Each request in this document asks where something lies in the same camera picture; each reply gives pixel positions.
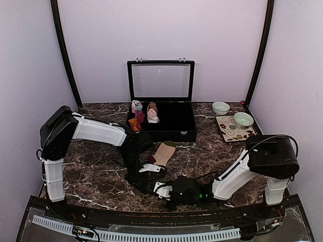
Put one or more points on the pink patterned sock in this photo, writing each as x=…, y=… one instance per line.
x=152, y=116

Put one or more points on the black glass-lid storage box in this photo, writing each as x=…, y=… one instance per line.
x=169, y=84

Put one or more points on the rolled orange sock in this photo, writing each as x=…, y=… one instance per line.
x=135, y=124

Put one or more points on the pale green bowl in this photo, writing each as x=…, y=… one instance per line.
x=243, y=120
x=220, y=108

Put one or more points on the floral square plate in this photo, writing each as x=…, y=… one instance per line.
x=229, y=130

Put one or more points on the small circuit board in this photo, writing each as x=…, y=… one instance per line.
x=81, y=231

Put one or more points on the left black frame post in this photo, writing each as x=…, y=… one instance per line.
x=64, y=52

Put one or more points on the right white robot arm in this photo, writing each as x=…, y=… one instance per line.
x=273, y=156

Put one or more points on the rolled pink white sock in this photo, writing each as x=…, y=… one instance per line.
x=136, y=106

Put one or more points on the black frame post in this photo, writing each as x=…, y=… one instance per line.
x=261, y=52
x=64, y=52

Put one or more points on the striped brown beige sock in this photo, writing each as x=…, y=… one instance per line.
x=163, y=154

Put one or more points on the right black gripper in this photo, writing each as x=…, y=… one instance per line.
x=171, y=206

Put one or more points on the white slotted cable duct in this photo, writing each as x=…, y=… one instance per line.
x=142, y=233

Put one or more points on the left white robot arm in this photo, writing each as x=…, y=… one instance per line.
x=65, y=125

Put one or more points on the far pale green bowl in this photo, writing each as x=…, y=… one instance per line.
x=220, y=108

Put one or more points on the near pale green bowl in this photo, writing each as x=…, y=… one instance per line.
x=243, y=120

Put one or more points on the rolled purple red sock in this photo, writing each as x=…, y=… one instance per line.
x=140, y=115

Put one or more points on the right black frame post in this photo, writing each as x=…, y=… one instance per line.
x=261, y=52

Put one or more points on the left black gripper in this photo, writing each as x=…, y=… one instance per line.
x=139, y=178

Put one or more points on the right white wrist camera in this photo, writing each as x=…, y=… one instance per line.
x=162, y=190

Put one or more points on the rolled brown sock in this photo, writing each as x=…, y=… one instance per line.
x=153, y=106

